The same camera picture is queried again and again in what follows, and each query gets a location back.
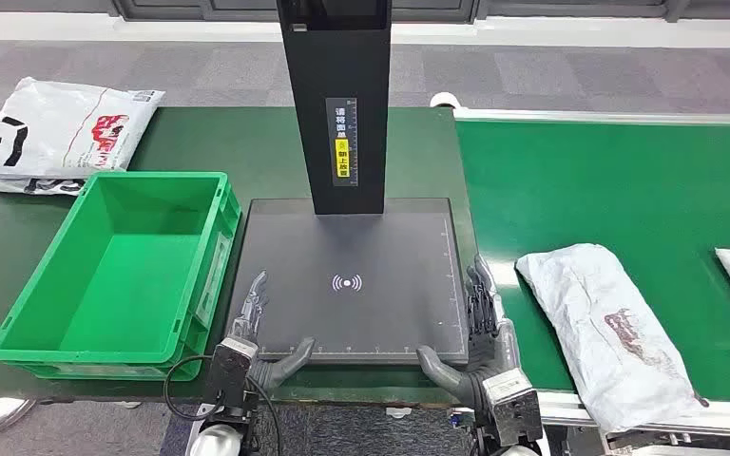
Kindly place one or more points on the white mailer bag black-red print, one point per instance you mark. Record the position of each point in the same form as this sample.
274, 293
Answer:
56, 126

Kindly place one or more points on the white mailer bag black print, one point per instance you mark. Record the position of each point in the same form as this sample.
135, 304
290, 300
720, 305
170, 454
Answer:
31, 186

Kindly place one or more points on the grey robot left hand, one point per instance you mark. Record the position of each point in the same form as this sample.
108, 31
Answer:
277, 371

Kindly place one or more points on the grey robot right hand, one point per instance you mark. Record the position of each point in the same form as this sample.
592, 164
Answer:
491, 352

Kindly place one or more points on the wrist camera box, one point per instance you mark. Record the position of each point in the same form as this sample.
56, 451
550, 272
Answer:
229, 371
516, 409

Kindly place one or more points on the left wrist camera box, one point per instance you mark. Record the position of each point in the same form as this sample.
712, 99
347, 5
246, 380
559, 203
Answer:
229, 371

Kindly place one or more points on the black yellow ruler label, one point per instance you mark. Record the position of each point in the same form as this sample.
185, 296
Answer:
342, 126

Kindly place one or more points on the black inbound scanner machine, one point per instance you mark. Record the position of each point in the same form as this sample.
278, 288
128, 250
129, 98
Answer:
352, 252

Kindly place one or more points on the small blue circuit board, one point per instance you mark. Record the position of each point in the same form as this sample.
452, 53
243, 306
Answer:
462, 418

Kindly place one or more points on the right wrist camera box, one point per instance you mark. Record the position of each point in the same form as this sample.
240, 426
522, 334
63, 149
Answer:
516, 409

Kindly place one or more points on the white table foot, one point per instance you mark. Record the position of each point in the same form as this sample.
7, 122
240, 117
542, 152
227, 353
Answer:
398, 413

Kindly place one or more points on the green plastic crate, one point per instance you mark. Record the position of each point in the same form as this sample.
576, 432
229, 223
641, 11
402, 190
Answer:
119, 283

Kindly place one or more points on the white conveyor end roller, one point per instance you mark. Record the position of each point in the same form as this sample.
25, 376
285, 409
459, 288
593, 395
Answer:
445, 100

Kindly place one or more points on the green conveyor belt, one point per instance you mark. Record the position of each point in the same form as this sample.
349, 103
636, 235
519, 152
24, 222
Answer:
591, 189

